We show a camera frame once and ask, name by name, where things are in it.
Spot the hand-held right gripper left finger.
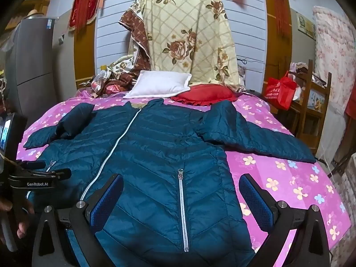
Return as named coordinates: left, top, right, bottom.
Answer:
left=32, top=173, right=124, bottom=267

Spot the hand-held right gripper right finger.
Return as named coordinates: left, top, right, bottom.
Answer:
left=239, top=174, right=330, bottom=267

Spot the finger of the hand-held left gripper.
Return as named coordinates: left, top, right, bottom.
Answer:
left=15, top=160, right=47, bottom=171
left=42, top=168, right=72, bottom=181

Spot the teal puffer jacket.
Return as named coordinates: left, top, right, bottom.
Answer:
left=24, top=99, right=318, bottom=267

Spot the person's left hand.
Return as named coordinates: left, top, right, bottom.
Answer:
left=0, top=197, right=35, bottom=240

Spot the pink floral bed sheet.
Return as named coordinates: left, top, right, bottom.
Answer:
left=16, top=89, right=351, bottom=267

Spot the grey wardrobe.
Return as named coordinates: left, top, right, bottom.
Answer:
left=5, top=17, right=68, bottom=117

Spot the clear plastic snack packet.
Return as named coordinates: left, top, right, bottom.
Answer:
left=91, top=72, right=109, bottom=93

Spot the wooden chair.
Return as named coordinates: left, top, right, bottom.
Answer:
left=286, top=59, right=332, bottom=154

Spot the red gift bag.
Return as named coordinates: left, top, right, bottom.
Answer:
left=264, top=71, right=297, bottom=111

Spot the red ruffled cushion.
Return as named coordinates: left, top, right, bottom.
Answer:
left=170, top=84, right=240, bottom=107

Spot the white pillow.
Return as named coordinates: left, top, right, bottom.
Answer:
left=123, top=70, right=192, bottom=100

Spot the brown floral blanket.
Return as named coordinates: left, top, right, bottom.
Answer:
left=78, top=6, right=153, bottom=98

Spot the pale pink floral quilt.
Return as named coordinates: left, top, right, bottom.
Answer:
left=311, top=6, right=356, bottom=160

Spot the beige rose-print quilt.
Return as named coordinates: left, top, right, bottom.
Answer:
left=138, top=0, right=241, bottom=93

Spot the red knot ornament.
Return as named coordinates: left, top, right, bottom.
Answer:
left=265, top=0, right=294, bottom=37

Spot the red tasselled wall hanging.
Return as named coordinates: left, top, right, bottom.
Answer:
left=68, top=0, right=108, bottom=32

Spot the wall calendar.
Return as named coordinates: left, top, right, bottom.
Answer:
left=296, top=12, right=316, bottom=38

